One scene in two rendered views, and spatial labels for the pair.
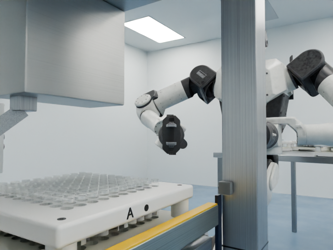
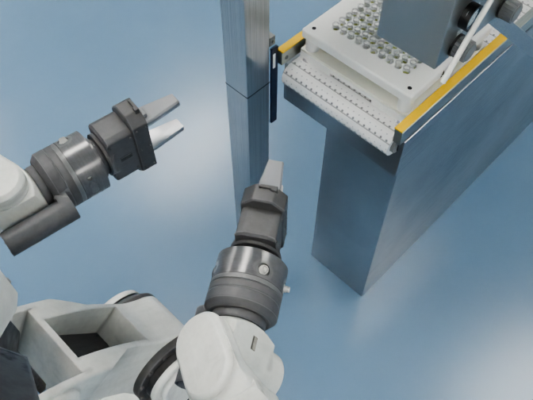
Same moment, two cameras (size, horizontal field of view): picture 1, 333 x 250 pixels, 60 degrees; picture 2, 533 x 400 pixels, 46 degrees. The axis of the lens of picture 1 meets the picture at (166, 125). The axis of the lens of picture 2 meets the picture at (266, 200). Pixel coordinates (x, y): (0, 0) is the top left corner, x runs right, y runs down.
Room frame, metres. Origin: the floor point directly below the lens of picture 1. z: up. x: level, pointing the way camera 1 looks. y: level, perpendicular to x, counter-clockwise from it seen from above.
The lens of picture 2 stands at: (1.33, 0.07, 1.66)
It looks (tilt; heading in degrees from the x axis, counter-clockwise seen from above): 56 degrees down; 192
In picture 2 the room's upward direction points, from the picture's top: straight up
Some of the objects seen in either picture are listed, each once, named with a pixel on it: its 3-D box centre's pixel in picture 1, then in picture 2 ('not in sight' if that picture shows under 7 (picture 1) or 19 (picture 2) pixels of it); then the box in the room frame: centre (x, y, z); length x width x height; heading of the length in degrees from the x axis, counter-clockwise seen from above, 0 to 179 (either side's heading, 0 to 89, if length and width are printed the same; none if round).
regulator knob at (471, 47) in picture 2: not in sight; (463, 45); (0.63, 0.21, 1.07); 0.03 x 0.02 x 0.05; 147
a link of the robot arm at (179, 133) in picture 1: (170, 134); (258, 251); (0.96, -0.01, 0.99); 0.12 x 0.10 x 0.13; 179
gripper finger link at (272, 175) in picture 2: (171, 124); (271, 178); (0.87, -0.01, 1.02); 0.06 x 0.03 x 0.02; 179
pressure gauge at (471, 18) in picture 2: not in sight; (470, 17); (0.63, 0.20, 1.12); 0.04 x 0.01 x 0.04; 147
